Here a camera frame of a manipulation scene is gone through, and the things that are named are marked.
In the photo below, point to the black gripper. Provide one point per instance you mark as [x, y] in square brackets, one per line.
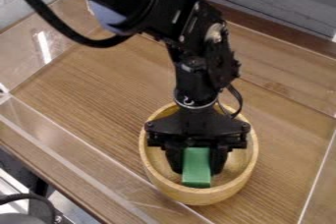
[188, 128]

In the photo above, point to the green rectangular block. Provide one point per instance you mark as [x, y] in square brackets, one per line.
[196, 167]

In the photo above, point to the clear acrylic tray wall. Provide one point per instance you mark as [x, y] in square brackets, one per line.
[91, 178]

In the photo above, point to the brown wooden bowl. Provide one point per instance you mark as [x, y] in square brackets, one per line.
[225, 184]

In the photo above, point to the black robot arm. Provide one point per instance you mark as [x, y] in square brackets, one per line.
[191, 27]

